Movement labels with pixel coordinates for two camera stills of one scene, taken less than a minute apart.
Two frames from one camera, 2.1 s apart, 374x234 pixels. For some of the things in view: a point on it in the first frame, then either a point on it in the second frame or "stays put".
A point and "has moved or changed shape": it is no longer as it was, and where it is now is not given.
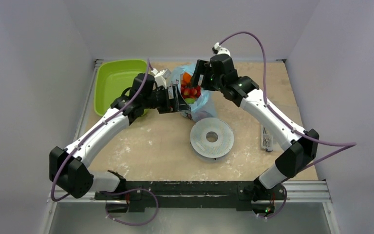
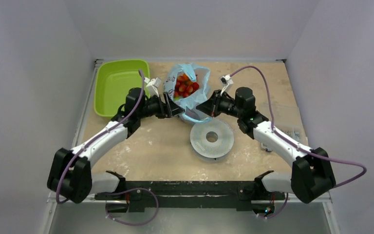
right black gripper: x=200 y=70 -> x=214 y=105
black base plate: x=193 y=195 stays put
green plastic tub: x=112 y=78 stays put
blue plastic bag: x=204 y=107 has moved or changed shape
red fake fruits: x=190 y=92 has moved or changed shape
